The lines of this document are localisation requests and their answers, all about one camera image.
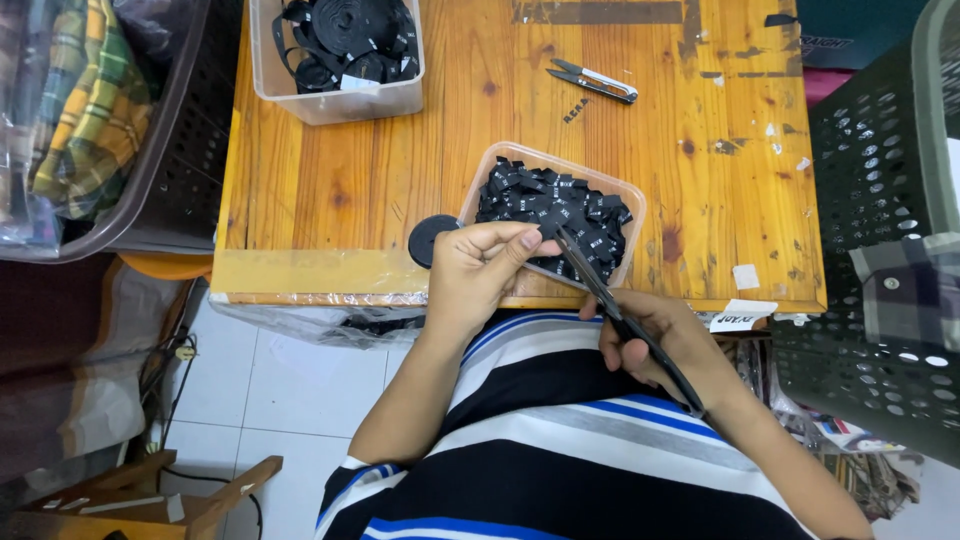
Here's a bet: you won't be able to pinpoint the person's left hand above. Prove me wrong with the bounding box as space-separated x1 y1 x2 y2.
422 220 564 344

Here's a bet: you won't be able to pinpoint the person's right hand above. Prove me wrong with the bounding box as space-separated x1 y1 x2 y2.
577 288 735 415

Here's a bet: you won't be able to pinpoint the black label ribbon roll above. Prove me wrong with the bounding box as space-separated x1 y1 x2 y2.
408 213 568 270

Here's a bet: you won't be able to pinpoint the black scissors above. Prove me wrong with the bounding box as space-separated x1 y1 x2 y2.
552 225 708 419

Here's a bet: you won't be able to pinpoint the white paper tag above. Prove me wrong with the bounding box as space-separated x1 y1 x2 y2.
708 298 780 334

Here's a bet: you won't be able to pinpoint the pile of cut black labels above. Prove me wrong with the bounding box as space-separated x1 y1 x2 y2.
475 156 634 285

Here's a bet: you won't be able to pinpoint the striped shirt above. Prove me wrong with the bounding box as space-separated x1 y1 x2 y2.
314 310 820 540

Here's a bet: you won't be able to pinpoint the clear plastic bag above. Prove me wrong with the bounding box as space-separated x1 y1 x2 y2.
209 292 430 352

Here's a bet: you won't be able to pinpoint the green plastic laundry basket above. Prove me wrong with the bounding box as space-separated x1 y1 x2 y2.
771 0 960 470

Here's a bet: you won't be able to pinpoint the heap of bagged printed items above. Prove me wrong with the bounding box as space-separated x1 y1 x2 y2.
731 333 925 524

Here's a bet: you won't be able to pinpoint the tall clear plastic tub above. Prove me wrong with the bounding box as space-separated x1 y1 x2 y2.
248 0 427 127

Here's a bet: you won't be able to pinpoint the grey plaid shirt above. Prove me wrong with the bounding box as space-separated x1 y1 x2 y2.
849 231 960 355

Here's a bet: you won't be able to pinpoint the heap of black ribbon rolls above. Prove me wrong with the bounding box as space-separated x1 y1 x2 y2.
271 0 422 96

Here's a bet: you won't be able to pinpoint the orange stool seat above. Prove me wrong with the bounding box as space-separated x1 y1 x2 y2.
117 252 216 283

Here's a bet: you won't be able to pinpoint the brown plastic laundry basket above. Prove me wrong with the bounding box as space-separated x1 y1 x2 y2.
0 0 246 264

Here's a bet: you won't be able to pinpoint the dark cardboard box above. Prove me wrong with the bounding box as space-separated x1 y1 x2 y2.
795 0 933 72

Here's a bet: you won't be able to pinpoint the wooden stool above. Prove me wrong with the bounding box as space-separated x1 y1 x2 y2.
0 449 285 540

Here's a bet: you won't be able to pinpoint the brown and grey mattress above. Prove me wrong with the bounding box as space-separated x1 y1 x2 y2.
0 253 193 496

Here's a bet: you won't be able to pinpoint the bagged plaid clothes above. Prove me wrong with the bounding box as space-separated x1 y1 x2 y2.
0 0 181 249

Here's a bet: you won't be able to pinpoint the white-handled thread snips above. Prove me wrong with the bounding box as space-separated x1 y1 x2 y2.
545 57 640 105

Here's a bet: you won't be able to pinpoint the black cable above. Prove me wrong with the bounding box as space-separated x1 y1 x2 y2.
138 327 265 540

